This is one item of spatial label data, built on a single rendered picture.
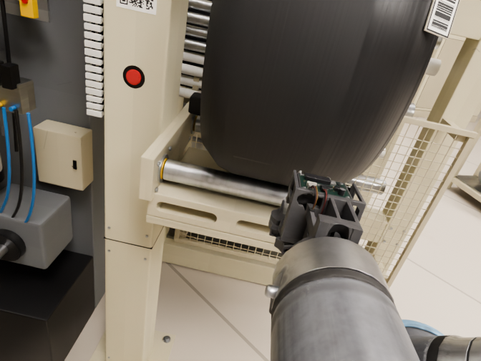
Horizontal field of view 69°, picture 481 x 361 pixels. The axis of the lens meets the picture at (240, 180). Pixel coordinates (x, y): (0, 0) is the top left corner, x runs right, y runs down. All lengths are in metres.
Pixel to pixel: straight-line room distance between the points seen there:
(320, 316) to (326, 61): 0.34
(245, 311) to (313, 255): 1.41
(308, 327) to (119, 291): 0.93
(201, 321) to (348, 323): 1.41
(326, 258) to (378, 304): 0.05
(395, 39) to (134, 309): 0.97
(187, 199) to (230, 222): 0.10
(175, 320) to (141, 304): 0.48
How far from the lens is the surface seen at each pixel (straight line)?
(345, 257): 0.27
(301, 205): 0.35
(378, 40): 0.49
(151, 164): 0.68
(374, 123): 0.52
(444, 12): 0.54
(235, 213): 0.71
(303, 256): 0.27
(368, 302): 0.24
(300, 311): 0.23
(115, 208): 0.92
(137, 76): 0.75
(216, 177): 0.71
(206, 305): 1.66
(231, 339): 1.58
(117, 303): 1.16
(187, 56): 1.14
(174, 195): 0.73
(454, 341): 0.37
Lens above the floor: 1.27
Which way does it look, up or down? 30 degrees down
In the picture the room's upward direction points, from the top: 12 degrees clockwise
